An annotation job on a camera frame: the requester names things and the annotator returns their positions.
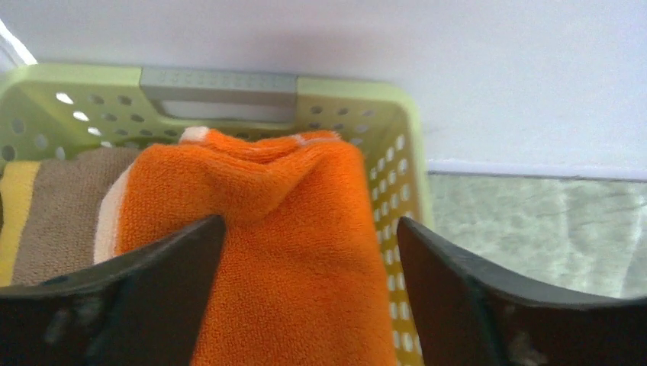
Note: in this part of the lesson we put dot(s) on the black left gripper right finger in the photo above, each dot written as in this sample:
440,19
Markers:
471,311

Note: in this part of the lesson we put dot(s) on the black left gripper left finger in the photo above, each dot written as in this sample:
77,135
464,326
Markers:
145,307

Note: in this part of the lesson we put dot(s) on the yellow brown bear towel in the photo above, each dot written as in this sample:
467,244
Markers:
50,211

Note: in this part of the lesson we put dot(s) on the orange and cream towel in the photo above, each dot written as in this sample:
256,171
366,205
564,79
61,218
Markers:
301,280

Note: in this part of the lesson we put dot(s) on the green perforated plastic basket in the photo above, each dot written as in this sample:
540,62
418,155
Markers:
55,110

